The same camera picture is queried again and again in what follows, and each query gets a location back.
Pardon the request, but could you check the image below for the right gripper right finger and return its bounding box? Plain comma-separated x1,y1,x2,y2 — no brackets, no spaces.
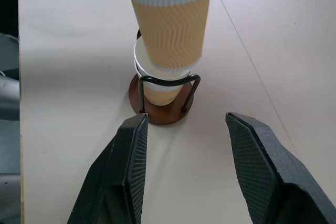
225,112,336,224

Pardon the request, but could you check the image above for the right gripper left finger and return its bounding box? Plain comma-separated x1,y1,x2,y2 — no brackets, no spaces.
67,113,149,224

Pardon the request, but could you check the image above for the tan ribbed paper cup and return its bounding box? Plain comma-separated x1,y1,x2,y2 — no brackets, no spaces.
134,60,194,106
121,0,215,72
133,37,203,81

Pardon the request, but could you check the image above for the black wire cup holder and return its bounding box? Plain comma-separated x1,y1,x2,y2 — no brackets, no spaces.
128,28,202,126

